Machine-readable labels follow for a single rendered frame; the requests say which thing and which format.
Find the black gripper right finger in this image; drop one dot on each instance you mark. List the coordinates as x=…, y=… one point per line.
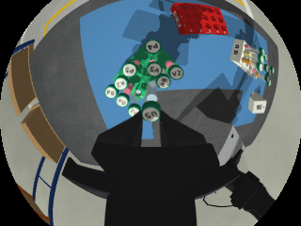
x=174, y=133

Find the red rack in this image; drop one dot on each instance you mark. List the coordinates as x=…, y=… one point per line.
x=195, y=22

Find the white test tube rack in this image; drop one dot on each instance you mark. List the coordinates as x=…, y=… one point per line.
x=237, y=54

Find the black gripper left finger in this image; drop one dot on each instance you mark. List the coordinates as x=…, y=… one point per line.
x=125, y=133

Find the blue bench mat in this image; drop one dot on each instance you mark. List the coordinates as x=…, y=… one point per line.
x=112, y=34

